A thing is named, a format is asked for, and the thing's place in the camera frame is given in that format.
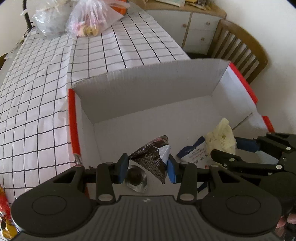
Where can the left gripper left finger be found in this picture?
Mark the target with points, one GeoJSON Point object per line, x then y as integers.
{"type": "Point", "coordinates": [108, 174]}

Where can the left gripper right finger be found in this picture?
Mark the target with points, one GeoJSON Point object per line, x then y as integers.
{"type": "Point", "coordinates": [185, 174]}

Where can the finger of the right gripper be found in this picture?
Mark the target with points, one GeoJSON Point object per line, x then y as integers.
{"type": "Point", "coordinates": [277, 145]}
{"type": "Point", "coordinates": [235, 164]}

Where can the white blue snack packet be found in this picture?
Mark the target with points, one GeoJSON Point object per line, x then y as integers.
{"type": "Point", "coordinates": [196, 154]}

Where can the cream snack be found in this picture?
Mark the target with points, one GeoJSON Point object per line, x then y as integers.
{"type": "Point", "coordinates": [221, 138]}

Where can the black yellow snack packet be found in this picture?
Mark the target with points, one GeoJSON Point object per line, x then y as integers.
{"type": "Point", "coordinates": [154, 156]}

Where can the red snack packet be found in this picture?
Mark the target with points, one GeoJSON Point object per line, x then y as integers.
{"type": "Point", "coordinates": [6, 219]}

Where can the person's right hand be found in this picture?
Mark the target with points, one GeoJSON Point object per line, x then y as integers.
{"type": "Point", "coordinates": [291, 219]}

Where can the red cardboard box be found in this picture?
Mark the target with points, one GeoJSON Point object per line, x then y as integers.
{"type": "Point", "coordinates": [118, 112]}

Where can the white grid tablecloth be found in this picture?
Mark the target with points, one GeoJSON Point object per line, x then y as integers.
{"type": "Point", "coordinates": [35, 139]}

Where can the right wooden chair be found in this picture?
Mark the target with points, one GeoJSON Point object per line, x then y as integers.
{"type": "Point", "coordinates": [232, 43]}

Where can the white drawer cabinet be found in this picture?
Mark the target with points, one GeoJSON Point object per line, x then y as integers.
{"type": "Point", "coordinates": [191, 27]}

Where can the pink snack plastic bag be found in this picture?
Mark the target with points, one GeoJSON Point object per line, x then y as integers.
{"type": "Point", "coordinates": [90, 18]}

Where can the orange pouch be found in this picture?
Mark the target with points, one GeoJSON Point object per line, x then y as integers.
{"type": "Point", "coordinates": [121, 6]}

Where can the clear plastic bag with bowl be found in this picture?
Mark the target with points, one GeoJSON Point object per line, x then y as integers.
{"type": "Point", "coordinates": [50, 17]}

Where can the silver desk lamp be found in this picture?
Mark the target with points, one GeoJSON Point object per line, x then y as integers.
{"type": "Point", "coordinates": [26, 15]}

